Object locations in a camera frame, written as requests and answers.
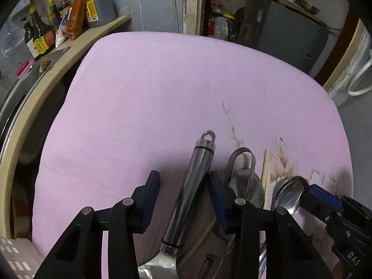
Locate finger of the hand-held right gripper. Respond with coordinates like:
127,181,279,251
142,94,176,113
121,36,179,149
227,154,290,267
300,192,338,228
309,184,345,211

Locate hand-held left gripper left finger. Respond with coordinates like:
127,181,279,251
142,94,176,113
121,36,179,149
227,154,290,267
34,170,161,279

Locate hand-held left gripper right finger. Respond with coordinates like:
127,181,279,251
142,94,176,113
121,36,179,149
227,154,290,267
208,171,333,279

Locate steel cylindrical-handle spatula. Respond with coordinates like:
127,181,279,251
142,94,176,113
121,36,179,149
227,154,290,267
138,131,217,279

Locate steel spoon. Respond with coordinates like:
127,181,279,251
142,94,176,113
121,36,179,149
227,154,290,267
257,176,309,279

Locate wooden chopstick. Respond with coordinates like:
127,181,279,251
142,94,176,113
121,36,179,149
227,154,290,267
261,150,271,210

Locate dark steel slotted turner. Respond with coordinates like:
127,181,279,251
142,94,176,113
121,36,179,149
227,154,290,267
177,229,242,279

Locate pink floral tablecloth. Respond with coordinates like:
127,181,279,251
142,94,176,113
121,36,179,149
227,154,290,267
31,31,353,279

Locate white plastic basket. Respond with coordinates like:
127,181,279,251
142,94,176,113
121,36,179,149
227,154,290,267
0,237,45,279

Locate grey metal cabinet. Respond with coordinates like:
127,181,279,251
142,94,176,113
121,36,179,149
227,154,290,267
243,0,330,78

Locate steel sink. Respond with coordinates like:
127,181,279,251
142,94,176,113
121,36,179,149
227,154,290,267
0,46,71,152

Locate pile of plastic bags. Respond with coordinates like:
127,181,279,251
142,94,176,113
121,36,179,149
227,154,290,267
208,0,245,43

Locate pink brush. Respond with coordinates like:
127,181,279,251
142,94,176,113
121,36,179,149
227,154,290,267
16,60,35,76

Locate metal bowl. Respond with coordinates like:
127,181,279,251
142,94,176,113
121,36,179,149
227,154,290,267
296,0,321,15

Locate white packet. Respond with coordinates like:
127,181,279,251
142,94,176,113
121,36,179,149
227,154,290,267
55,7,73,48

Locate soy sauce bottle yellow label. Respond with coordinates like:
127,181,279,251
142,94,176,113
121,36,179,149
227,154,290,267
26,7,50,59

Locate orange packet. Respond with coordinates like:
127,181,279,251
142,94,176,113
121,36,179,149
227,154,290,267
66,0,88,40

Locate large jug of dark liquid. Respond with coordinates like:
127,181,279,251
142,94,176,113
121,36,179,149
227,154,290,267
84,0,117,28

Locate clear glass bowl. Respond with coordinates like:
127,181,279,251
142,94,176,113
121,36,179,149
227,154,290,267
2,29,28,57

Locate yellow-cap sauce bottle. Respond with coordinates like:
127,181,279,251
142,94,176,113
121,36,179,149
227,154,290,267
46,0,61,33

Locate steel wire-handled skimmer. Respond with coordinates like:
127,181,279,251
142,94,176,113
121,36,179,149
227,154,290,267
225,148,266,210

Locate white hose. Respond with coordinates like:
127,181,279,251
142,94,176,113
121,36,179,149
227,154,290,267
347,58,372,96

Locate worn wooden door frame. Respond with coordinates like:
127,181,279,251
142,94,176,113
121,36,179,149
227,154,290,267
183,0,204,36

